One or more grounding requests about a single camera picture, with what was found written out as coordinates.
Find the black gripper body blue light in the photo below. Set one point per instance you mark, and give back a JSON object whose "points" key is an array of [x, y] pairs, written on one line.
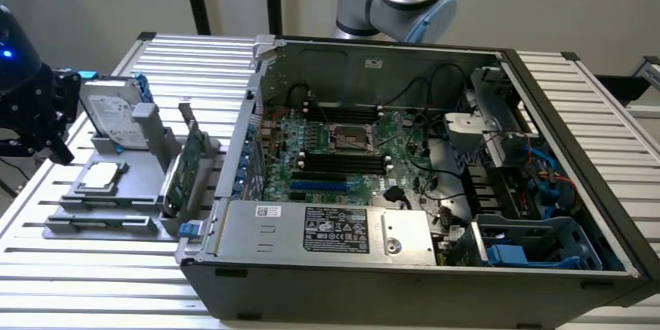
{"points": [[14, 59]]}

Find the green RAM stick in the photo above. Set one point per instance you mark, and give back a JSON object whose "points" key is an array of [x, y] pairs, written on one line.
{"points": [[110, 201], [97, 223]]}

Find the blue expansion slot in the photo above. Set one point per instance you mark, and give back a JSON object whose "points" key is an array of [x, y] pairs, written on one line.
{"points": [[316, 186]]}

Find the black expansion slot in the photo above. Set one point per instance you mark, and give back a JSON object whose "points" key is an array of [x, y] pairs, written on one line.
{"points": [[314, 196]]}

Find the black RAM slot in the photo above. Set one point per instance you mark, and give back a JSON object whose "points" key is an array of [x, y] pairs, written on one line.
{"points": [[342, 171], [344, 160], [344, 110], [342, 119], [345, 105], [344, 114], [342, 165], [344, 155]]}

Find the silver CPU chip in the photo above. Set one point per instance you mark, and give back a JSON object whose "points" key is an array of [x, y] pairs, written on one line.
{"points": [[100, 175]]}

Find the silver hard disk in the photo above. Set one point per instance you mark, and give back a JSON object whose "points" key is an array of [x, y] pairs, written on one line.
{"points": [[114, 113]]}

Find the grey parts rack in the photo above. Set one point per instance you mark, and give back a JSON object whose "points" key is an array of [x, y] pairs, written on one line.
{"points": [[138, 175]]}

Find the green graphics card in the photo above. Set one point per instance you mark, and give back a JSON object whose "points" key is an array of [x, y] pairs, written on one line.
{"points": [[188, 164]]}

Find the blue case latch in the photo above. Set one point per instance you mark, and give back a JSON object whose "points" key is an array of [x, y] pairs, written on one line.
{"points": [[188, 229]]}

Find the metal CPU socket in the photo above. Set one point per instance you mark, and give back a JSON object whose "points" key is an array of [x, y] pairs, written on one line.
{"points": [[348, 137]]}

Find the silver power supply unit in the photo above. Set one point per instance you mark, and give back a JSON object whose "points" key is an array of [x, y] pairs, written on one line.
{"points": [[329, 229]]}

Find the green motherboard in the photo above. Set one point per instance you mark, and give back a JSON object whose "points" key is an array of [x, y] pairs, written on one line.
{"points": [[406, 152]]}

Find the open black PC case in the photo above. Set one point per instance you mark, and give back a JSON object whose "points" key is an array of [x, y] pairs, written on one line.
{"points": [[412, 291]]}

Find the metal disk bay cage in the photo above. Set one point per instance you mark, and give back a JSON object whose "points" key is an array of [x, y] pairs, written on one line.
{"points": [[476, 123]]}

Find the blue plastic disk caddy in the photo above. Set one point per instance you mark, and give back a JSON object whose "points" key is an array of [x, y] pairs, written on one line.
{"points": [[536, 241]]}

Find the aluminium side frame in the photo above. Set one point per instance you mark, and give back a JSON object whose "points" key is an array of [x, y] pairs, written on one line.
{"points": [[630, 86]]}

